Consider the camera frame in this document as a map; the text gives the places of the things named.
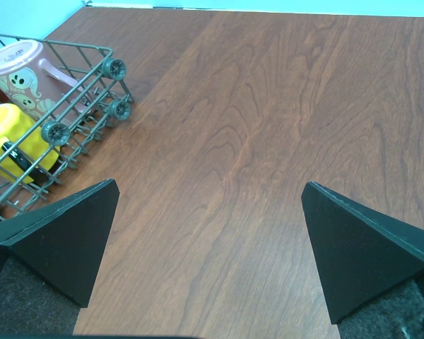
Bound yellow mug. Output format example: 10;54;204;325
0;102;61;184

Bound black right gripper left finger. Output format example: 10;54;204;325
0;179;119;307

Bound grey wire dish rack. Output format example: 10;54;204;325
0;34;134;221

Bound pink ghost pattern mug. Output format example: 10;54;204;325
0;40;83;121

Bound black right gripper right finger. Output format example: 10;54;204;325
301;182;424;324

